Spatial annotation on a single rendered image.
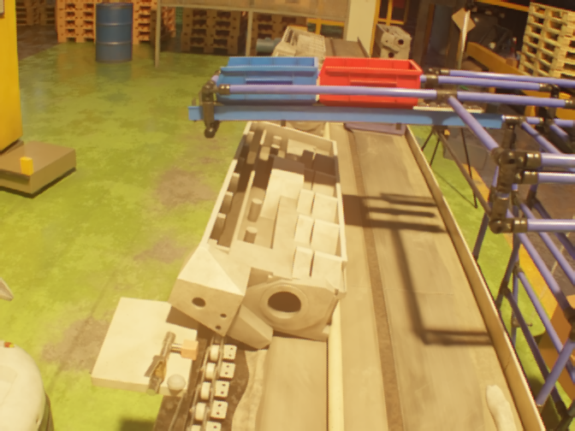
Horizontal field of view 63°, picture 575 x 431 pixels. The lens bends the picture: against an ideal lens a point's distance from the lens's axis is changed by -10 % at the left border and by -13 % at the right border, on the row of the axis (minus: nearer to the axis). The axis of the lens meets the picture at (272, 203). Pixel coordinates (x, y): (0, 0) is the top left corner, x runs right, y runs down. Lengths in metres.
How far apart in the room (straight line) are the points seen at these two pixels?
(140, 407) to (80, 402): 0.25
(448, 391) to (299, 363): 0.38
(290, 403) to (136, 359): 0.36
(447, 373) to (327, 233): 0.50
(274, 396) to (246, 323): 0.19
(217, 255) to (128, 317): 0.29
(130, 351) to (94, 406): 0.98
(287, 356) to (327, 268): 0.24
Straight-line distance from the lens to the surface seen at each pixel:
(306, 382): 1.25
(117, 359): 1.22
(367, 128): 2.92
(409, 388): 1.29
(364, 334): 1.41
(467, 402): 1.31
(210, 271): 1.19
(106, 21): 7.90
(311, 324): 1.31
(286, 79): 1.54
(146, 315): 1.33
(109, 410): 2.17
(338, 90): 1.51
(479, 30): 12.36
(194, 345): 1.20
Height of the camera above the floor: 1.64
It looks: 27 degrees down
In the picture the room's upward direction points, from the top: 6 degrees clockwise
